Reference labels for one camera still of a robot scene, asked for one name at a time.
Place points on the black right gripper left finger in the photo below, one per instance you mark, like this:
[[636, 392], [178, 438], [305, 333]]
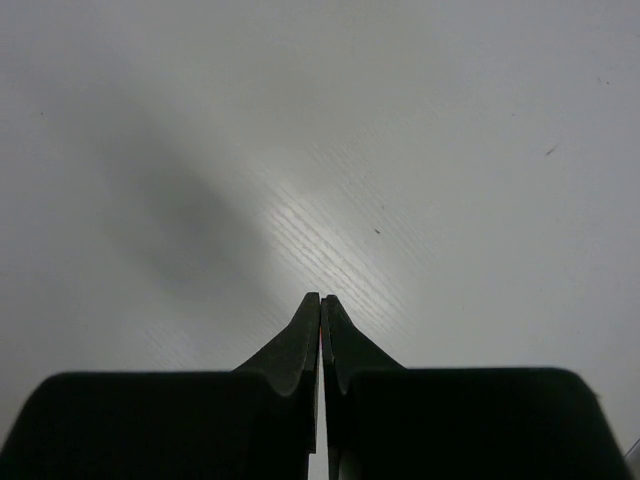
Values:
[[257, 421]]

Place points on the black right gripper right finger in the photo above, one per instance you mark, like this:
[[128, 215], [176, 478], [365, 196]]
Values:
[[387, 421]]

